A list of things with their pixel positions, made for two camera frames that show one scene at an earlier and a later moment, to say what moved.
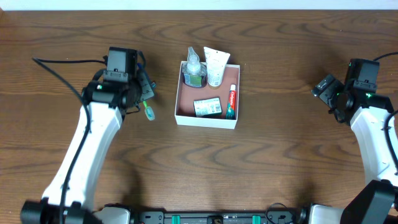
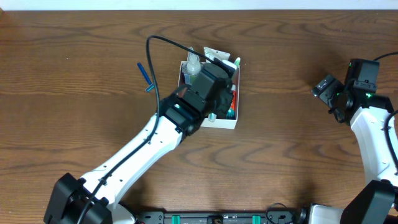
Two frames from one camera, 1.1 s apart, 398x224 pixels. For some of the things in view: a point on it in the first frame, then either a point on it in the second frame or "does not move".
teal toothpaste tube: x=231 y=108 does not move
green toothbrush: x=148 y=111 to x=212 y=116
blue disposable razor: x=152 y=83 does not move
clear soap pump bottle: x=194 y=73 does not move
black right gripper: x=325 y=88 does not move
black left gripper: x=145 y=88 to x=226 y=101
